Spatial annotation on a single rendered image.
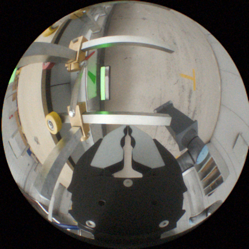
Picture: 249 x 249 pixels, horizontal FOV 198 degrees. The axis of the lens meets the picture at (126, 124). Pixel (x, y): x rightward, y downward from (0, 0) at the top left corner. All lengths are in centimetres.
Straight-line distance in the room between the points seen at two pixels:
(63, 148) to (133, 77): 102
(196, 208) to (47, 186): 72
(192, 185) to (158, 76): 119
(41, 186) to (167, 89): 131
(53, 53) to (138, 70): 101
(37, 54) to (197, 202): 86
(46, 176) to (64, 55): 26
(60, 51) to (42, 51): 6
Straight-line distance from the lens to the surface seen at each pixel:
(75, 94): 15
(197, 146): 68
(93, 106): 42
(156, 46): 27
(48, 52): 20
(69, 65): 28
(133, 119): 24
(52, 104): 46
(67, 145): 23
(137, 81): 108
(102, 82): 39
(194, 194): 66
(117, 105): 112
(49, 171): 20
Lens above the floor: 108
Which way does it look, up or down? 62 degrees down
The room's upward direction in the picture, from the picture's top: 178 degrees counter-clockwise
